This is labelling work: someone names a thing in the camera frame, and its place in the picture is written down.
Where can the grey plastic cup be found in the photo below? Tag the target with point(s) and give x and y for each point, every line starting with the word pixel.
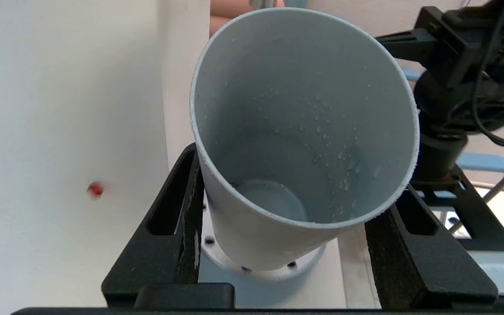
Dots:
pixel 300 131

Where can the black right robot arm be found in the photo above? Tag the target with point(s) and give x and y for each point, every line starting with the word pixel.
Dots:
pixel 440 127

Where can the light blue chair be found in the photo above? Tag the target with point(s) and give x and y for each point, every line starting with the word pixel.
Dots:
pixel 484 162

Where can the pink bolster cushion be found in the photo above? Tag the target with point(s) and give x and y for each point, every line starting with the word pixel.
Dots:
pixel 217 26
pixel 230 6

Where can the large perforated metal drip tray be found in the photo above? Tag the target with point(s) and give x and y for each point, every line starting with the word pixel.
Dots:
pixel 225 271

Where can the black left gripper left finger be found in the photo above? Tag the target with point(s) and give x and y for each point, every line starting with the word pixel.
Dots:
pixel 169 262

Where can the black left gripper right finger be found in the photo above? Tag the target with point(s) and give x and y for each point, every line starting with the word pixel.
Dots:
pixel 431 271

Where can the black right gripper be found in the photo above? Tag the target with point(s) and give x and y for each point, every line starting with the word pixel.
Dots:
pixel 475 39

